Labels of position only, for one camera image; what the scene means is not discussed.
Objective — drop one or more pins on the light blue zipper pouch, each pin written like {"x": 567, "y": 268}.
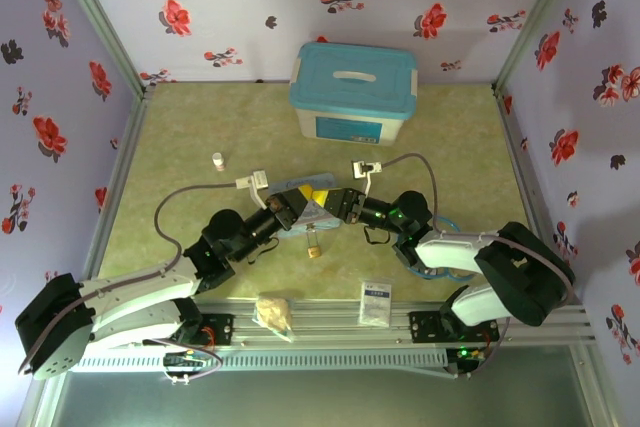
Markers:
{"x": 317, "y": 219}

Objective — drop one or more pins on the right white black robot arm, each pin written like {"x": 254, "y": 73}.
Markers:
{"x": 450, "y": 249}

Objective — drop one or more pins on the clear bag beige contents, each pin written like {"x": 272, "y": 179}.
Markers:
{"x": 274, "y": 312}

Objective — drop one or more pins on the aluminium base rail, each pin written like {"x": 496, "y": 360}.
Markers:
{"x": 325, "y": 319}

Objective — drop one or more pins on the small white bottle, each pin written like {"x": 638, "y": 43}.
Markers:
{"x": 218, "y": 161}

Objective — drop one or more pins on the white storage box blue lid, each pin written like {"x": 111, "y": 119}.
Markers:
{"x": 350, "y": 97}

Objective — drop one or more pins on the small controller board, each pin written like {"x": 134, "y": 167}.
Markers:
{"x": 467, "y": 357}
{"x": 185, "y": 361}

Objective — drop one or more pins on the aluminium frame post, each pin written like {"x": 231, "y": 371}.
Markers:
{"x": 100, "y": 22}
{"x": 535, "y": 17}

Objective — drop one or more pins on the aluminium table side rail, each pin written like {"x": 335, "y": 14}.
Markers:
{"x": 117, "y": 187}
{"x": 530, "y": 187}

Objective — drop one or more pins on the small white packet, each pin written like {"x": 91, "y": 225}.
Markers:
{"x": 375, "y": 304}

